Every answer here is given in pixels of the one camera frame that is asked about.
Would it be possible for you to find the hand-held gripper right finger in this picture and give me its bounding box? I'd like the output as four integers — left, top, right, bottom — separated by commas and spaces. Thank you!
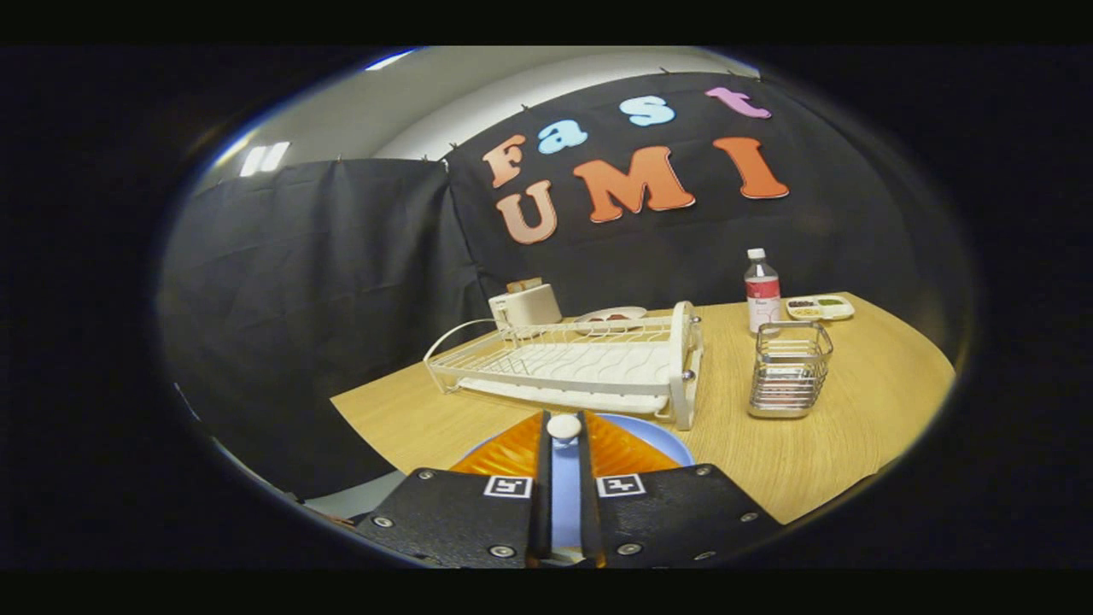
576, 410, 782, 569

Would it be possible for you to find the beige round plate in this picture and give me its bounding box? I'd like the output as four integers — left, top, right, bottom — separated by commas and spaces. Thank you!
574, 306, 648, 334

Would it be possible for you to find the white wire dish rack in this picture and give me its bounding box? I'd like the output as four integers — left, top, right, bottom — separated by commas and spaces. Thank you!
424, 301, 705, 431

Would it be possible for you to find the blue plate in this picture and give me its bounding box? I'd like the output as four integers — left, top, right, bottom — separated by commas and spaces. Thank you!
465, 413, 697, 552

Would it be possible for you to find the clear bottle red label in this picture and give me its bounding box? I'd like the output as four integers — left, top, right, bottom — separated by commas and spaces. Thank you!
744, 248, 782, 336

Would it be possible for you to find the white divided snack tray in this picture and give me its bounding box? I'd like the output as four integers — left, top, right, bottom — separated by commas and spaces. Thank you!
784, 295, 856, 322

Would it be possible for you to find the black backdrop cloth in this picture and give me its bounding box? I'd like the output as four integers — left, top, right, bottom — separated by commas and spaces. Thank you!
158, 73, 974, 501

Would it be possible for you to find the white toaster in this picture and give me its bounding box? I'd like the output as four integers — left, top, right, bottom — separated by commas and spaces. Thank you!
488, 284, 563, 328

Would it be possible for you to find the striped ceiling light panel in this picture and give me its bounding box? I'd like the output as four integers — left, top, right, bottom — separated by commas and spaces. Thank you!
239, 141, 291, 179

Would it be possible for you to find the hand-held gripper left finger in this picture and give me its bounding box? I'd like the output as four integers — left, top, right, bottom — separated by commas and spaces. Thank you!
354, 410, 553, 569

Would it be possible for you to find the metal wire basket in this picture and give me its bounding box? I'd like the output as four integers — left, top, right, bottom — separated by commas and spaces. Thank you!
748, 320, 834, 419

